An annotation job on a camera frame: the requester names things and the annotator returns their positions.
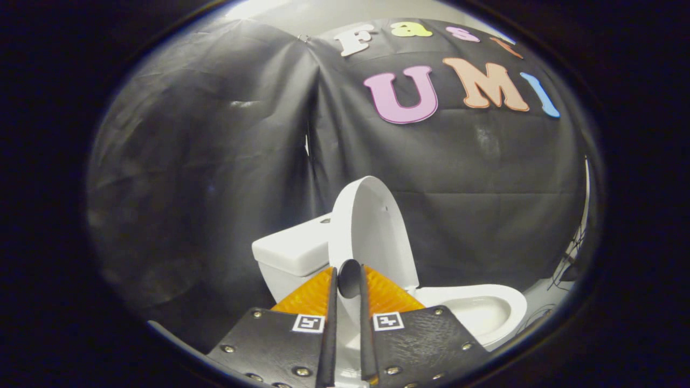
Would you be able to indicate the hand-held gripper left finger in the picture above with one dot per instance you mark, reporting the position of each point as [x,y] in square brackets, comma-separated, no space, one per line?
[269,345]

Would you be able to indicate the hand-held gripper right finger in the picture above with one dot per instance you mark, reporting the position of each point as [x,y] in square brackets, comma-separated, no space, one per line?
[426,345]

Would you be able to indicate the black round lid tab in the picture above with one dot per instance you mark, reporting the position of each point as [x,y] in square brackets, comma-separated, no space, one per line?
[349,277]

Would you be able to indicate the white toilet lid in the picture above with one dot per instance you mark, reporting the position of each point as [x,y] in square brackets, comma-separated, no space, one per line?
[372,231]

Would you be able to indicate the white toilet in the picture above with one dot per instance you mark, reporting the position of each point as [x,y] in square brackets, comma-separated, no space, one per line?
[291,253]

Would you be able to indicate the black backdrop cloth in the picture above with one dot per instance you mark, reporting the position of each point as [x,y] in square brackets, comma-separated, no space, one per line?
[215,161]

